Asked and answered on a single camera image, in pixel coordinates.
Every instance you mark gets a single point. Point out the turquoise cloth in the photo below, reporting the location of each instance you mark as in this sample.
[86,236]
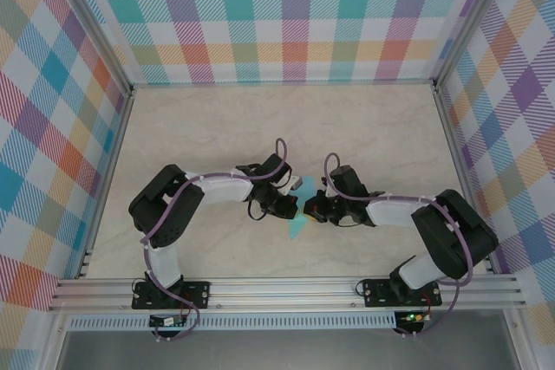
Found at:
[307,188]

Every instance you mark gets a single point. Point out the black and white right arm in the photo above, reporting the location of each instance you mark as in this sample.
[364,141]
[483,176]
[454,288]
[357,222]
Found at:
[455,231]

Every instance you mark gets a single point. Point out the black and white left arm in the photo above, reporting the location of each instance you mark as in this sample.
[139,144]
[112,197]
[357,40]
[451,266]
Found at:
[165,209]

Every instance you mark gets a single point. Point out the grey metal panel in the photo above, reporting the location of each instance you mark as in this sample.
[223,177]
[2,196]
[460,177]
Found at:
[282,350]

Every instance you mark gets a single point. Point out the small black circuit board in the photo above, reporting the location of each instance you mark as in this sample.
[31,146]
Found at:
[167,322]

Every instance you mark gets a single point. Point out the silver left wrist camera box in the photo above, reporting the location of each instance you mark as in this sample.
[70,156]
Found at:
[297,182]

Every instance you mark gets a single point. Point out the wide aluminium mounting rail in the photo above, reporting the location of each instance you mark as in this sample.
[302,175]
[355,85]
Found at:
[282,294]

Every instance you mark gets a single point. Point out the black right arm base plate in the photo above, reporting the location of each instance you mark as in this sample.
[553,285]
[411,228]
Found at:
[377,292]

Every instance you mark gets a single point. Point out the thin aluminium wall rail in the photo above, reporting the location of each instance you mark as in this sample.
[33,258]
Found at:
[282,82]

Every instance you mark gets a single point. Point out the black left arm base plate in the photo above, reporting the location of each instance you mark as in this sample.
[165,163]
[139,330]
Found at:
[197,294]

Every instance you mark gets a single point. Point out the aluminium side rail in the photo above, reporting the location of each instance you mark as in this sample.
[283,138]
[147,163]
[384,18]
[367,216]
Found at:
[106,183]
[455,149]

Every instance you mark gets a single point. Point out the aluminium frame post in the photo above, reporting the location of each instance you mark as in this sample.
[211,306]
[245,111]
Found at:
[99,23]
[469,19]

